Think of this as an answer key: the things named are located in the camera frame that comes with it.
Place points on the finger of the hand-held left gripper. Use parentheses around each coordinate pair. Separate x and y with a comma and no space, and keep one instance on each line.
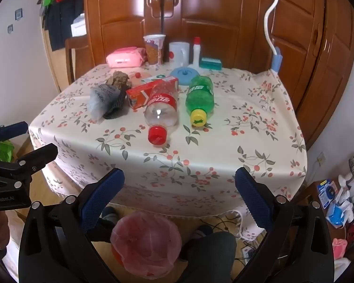
(14,129)
(41,154)

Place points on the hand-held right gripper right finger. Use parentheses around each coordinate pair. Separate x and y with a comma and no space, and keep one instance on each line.
(253,194)

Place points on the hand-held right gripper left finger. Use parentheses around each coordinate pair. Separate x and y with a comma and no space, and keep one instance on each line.
(106,194)

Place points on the bin with pink bag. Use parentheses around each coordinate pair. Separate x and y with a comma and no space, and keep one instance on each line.
(147,241)

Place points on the grey plastic bag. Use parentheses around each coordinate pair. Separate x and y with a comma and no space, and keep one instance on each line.
(101,100)

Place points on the black wrapper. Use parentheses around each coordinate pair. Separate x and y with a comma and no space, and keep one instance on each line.
(117,110)

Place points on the clear plastic bottle red cap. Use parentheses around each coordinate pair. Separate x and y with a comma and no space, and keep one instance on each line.
(160,106)

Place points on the red carton box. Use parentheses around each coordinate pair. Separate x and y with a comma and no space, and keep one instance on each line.
(138,93)

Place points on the brown paper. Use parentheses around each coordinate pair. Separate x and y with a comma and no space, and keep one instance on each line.
(119,79)

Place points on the green plastic bottle yellow cap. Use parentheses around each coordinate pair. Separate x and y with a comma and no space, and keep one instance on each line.
(199,94)

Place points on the green and white carton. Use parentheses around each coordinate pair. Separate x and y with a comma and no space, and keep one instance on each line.
(152,79)

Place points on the person's grey shoe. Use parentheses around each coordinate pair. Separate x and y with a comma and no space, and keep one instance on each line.
(109,215)
(203,231)

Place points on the green plastic bag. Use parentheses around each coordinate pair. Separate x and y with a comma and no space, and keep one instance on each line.
(4,150)

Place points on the white power strip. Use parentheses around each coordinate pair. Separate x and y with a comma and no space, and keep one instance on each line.
(249,253)

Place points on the blue and white box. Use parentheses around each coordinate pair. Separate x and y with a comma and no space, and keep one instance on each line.
(327,191)

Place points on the person's leg dark trousers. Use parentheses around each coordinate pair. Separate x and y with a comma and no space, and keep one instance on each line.
(209,256)

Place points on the floral tablecloth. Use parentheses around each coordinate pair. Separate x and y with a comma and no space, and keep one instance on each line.
(194,141)

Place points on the blue and white packet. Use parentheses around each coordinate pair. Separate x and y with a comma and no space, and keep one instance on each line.
(339,213)

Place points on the pink soft item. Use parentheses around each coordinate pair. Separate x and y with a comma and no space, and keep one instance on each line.
(339,247)

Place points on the wooden chair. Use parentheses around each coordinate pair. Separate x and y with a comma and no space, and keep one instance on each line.
(76,42)

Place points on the dark hanging clothing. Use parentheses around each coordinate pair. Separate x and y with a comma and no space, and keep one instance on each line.
(59,26)

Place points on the pink silicone lid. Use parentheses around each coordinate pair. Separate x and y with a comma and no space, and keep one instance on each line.
(144,74)

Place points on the pink wet wipes pack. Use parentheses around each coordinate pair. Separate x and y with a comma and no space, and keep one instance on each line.
(124,57)

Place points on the teal box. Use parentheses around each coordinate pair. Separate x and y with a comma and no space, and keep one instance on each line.
(211,63)

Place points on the blue silicone lid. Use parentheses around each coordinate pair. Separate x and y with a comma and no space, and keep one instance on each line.
(183,73)

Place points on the patterned paper cup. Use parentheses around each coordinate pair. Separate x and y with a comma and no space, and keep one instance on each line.
(154,50)

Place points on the white bottle red cap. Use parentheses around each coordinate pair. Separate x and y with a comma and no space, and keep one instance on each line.
(196,53)

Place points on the white mug red print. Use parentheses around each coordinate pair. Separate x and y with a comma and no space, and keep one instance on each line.
(178,54)

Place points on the white gooseneck clamp lamp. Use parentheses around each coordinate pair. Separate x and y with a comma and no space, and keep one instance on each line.
(267,20)

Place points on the wooden wardrobe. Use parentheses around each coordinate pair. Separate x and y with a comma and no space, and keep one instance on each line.
(218,6)

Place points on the thin upright pole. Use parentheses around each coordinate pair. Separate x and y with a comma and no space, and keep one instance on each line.
(163,6)

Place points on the wall outlet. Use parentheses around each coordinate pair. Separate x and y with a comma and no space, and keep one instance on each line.
(321,158)

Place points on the wall switch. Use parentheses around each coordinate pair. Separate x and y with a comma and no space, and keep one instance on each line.
(19,14)
(10,28)

